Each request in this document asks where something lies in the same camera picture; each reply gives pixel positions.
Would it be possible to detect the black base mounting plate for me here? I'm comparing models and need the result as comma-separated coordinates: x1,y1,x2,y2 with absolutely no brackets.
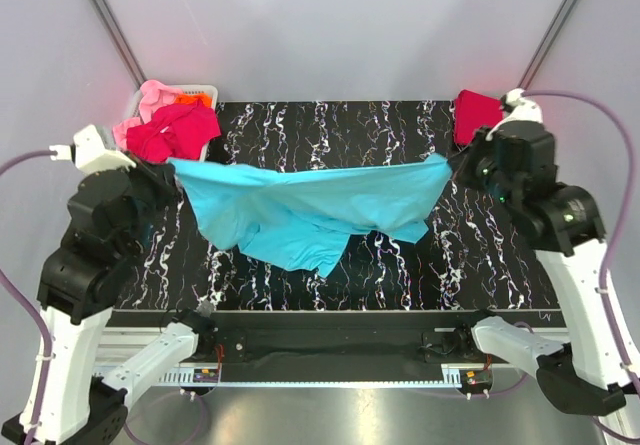
191,311,488,386

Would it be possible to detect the white plastic laundry basket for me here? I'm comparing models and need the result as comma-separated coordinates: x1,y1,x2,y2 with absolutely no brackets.
124,80,222,163

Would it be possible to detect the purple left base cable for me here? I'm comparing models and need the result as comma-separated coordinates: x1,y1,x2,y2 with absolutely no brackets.
122,389,213,441

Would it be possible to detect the folded red t shirt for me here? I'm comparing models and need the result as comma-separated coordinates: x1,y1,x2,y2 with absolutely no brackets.
453,90,503,146

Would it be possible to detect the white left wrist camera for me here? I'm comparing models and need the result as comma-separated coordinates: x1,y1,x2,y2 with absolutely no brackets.
49,124,136,175

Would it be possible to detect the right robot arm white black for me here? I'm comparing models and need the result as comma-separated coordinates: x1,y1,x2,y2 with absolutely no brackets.
453,121,632,417

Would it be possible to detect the cyan t shirt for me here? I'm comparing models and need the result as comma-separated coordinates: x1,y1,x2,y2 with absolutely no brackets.
171,154,452,277

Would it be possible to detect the aluminium frame rail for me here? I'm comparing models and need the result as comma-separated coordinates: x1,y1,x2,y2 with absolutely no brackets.
95,327,162,366

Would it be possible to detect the orange t shirt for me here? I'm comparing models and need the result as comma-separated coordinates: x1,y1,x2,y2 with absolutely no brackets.
174,93,213,108

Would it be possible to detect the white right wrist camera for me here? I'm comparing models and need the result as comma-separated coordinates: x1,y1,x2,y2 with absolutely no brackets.
499,88,543,125

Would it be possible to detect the magenta t shirt in basket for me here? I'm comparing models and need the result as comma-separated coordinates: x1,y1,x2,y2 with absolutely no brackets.
126,101,221,163

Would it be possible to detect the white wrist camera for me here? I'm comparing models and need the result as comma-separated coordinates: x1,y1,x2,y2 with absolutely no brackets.
49,124,136,175
499,88,543,125

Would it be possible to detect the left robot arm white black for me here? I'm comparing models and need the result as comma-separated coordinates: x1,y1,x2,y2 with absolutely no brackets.
1,157,216,444

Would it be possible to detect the light pink t shirt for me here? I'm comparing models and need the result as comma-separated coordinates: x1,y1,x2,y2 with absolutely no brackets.
112,80,183,150

